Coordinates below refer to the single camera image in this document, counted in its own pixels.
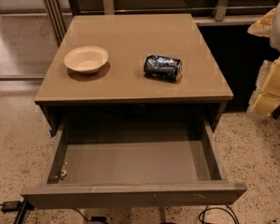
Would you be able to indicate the foam-covered gripper body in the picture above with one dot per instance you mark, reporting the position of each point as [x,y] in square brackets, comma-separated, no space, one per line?
[265,96]

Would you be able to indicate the grey top drawer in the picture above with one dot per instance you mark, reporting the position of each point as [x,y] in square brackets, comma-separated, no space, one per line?
[134,164]

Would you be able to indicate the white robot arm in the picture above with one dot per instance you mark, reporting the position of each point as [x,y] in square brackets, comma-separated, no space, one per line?
[265,99]

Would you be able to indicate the grey drawer cabinet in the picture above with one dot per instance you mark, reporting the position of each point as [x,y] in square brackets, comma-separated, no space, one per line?
[129,39]

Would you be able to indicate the small metal drawer lock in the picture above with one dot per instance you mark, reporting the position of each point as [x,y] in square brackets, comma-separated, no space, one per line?
[62,174]

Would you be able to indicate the crushed blue soda can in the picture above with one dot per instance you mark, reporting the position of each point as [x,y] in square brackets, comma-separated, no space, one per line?
[163,67]

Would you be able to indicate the white paper bowl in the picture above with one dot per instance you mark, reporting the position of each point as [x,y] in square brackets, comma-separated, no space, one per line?
[86,60]

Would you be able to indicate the black power adapter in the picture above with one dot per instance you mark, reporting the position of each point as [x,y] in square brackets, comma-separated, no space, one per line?
[11,206]

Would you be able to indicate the metal rail frame background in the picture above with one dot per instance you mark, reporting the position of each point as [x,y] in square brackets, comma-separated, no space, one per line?
[205,12]

